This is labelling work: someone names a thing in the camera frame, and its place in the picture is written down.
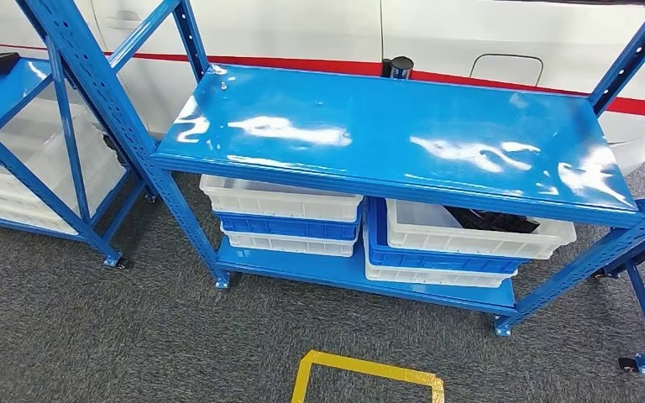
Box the black part in bin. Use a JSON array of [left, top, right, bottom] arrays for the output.
[[443, 206, 541, 235]]

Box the white vehicle body red stripe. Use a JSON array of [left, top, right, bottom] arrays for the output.
[[0, 0, 645, 176]]

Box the white plastic bin stack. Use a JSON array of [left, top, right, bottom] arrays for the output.
[[0, 83, 128, 236]]

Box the black cylinder post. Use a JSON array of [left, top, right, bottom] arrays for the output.
[[380, 55, 416, 81]]

